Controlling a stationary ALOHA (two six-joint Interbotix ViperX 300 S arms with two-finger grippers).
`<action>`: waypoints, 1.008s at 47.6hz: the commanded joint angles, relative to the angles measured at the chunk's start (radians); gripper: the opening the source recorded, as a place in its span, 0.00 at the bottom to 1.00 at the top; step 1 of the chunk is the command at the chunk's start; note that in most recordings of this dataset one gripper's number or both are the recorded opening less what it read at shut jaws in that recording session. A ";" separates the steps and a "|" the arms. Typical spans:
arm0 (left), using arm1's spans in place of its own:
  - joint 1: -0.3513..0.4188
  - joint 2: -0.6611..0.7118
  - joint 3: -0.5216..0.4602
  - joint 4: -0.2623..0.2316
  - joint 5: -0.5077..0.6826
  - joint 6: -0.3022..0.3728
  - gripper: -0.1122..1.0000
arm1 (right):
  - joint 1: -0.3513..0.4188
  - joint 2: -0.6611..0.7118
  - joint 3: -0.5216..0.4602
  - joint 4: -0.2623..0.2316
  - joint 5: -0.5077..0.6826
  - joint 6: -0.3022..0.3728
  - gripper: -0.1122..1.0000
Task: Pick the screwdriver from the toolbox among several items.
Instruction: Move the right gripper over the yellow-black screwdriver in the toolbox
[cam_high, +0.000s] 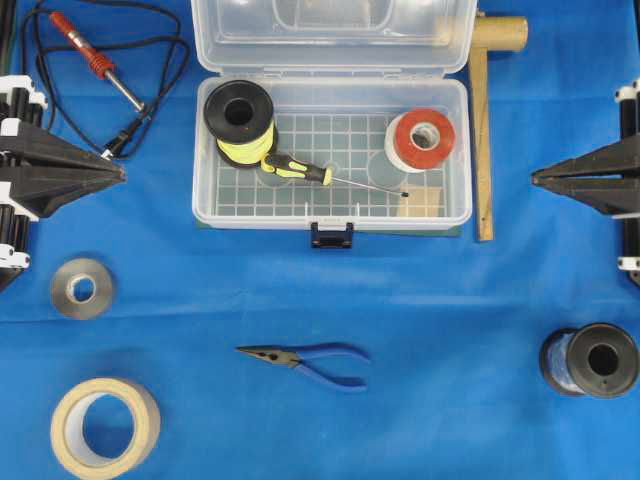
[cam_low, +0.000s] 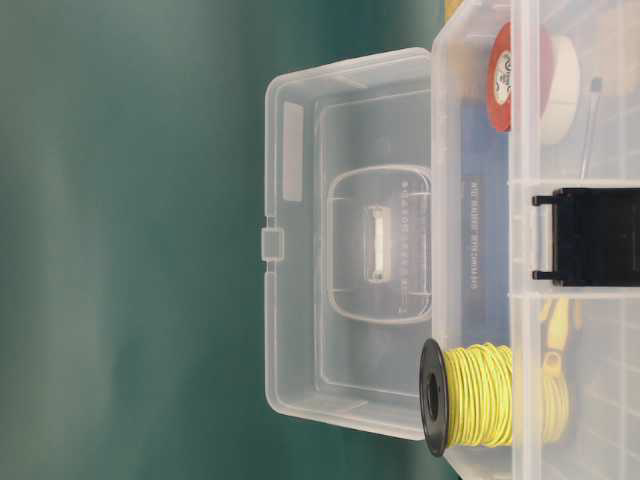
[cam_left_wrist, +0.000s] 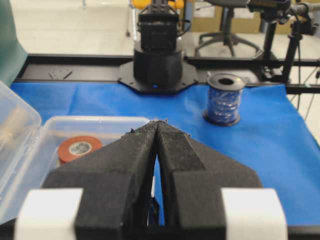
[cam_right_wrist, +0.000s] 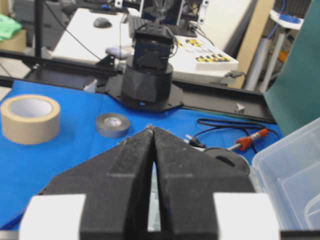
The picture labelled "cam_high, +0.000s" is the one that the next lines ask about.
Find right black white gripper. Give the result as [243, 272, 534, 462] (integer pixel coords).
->
[530, 78, 640, 286]

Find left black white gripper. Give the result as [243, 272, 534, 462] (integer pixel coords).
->
[0, 74, 127, 293]

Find clear plastic toolbox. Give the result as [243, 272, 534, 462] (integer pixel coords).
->
[192, 1, 477, 233]

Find red soldering iron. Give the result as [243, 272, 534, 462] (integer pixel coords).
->
[49, 11, 145, 113]

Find grey tape roll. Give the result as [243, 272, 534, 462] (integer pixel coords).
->
[50, 258, 115, 320]

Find wooden mallet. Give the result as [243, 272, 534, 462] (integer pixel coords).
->
[468, 13, 529, 242]

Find red white tape roll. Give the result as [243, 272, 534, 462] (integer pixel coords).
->
[384, 108, 456, 173]

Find blue table cloth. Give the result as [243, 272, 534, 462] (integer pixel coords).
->
[1, 1, 639, 479]

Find beige masking tape roll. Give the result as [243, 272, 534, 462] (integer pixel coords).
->
[50, 377, 161, 479]

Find black power cable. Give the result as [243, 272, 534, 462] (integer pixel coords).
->
[18, 0, 190, 161]

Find blue wire black spool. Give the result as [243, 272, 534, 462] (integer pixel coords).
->
[539, 323, 639, 399]

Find yellow wire spool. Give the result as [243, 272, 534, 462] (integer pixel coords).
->
[203, 80, 278, 169]

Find yellow black handled screwdriver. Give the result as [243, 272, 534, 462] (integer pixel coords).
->
[261, 153, 409, 198]

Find blue handled needle-nose pliers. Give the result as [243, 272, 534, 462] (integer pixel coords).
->
[234, 342, 372, 392]

